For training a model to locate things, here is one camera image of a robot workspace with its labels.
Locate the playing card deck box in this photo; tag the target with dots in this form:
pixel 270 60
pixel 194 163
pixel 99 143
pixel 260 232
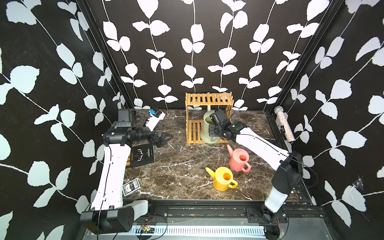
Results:
pixel 131 187

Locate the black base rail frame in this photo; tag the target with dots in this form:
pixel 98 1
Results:
pixel 252 211

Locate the green watering can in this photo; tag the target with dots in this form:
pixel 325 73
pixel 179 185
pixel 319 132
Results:
pixel 205 132

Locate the white perforated rail strip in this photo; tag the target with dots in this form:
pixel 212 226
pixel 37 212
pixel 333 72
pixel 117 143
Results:
pixel 204 231

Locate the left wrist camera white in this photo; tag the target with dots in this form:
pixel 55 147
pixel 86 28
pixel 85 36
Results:
pixel 156 115

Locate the small green circuit board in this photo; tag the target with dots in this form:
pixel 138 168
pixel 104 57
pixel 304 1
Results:
pixel 146 230

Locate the yellow watering can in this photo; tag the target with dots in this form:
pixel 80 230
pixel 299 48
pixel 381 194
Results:
pixel 222 178

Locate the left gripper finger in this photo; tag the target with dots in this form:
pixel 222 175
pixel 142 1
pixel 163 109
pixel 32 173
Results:
pixel 165 136
pixel 161 142

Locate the wooden slatted two-tier shelf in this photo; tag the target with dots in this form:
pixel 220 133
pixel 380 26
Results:
pixel 200 131

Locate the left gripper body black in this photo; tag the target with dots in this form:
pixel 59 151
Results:
pixel 144 134

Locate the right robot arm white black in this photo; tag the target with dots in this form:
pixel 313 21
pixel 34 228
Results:
pixel 288 166

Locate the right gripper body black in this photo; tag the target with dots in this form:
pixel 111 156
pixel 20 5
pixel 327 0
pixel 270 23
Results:
pixel 214 132

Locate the pink watering can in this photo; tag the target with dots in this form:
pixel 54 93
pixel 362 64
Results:
pixel 239 160

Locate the black book yellow title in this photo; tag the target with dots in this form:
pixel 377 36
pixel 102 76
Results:
pixel 141 155

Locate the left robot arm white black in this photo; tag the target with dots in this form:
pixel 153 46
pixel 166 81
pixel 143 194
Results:
pixel 107 213

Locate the sprinkle-patterned microphone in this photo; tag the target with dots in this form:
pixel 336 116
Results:
pixel 279 111

